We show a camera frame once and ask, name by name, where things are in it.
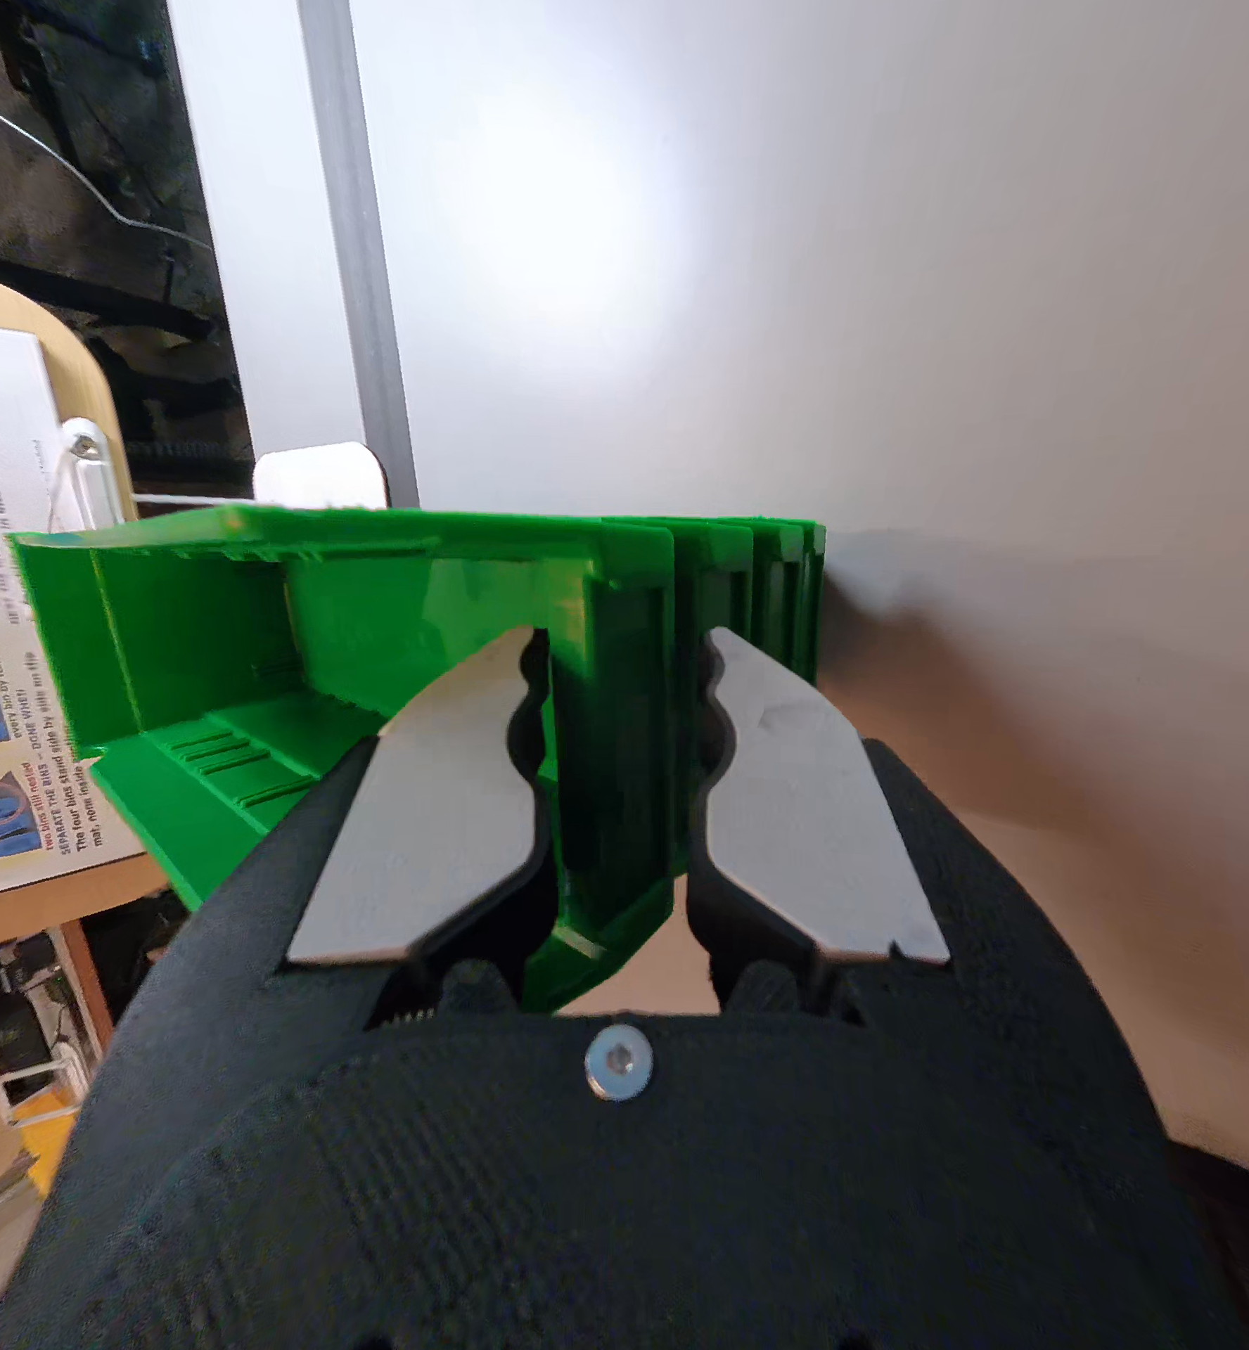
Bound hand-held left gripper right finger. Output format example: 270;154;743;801
687;627;950;1014

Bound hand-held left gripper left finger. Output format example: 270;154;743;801
283;627;562;972

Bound green plastic storage bin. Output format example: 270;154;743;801
672;514;763;740
751;514;806;684
796;520;828;692
5;504;681;1014

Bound grey desk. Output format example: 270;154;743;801
163;0;1249;1173

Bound white stand base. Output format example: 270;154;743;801
252;443;390;510

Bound white clip bar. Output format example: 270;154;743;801
52;416;133;533

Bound grey tape strip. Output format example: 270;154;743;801
295;0;421;510

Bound wooden display board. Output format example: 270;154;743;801
0;262;167;956

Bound thin white cable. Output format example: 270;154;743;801
0;101;215;256

